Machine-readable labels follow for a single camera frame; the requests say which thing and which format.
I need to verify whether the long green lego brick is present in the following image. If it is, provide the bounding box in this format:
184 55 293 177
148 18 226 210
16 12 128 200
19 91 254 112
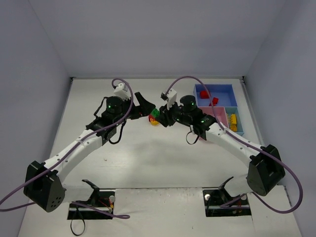
151 108 160 118

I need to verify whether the yellow butterfly lego piece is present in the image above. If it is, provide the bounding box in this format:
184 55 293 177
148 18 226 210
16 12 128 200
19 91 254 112
150 118 159 126

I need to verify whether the red long lego brick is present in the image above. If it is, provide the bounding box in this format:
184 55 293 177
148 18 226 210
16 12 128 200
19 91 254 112
199 90 209 99

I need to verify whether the small red lego brick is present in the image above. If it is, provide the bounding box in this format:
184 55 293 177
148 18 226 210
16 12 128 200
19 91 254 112
209 97 219 107

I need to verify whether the yellow long lego brick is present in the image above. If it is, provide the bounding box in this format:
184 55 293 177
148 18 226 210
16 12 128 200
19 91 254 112
228 114 237 126

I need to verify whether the small yellow lego brick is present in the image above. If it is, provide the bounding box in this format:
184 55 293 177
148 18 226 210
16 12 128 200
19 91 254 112
230 125 237 132

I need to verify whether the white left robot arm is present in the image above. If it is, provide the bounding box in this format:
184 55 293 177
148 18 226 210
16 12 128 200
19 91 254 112
23 92 155 212

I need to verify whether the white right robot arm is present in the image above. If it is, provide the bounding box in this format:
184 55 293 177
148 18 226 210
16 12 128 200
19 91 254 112
157 94 285 198

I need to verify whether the blue pink compartment tray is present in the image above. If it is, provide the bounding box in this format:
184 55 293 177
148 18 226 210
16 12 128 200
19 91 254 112
193 84 244 136

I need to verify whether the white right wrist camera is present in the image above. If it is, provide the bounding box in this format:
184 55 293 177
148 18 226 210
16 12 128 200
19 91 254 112
160 88 177 110

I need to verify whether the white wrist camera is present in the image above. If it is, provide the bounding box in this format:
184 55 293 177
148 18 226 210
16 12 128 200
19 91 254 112
160 88 177 110
114 82 130 101

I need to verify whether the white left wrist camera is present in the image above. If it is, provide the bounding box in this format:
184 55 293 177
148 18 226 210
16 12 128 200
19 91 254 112
114 82 130 101

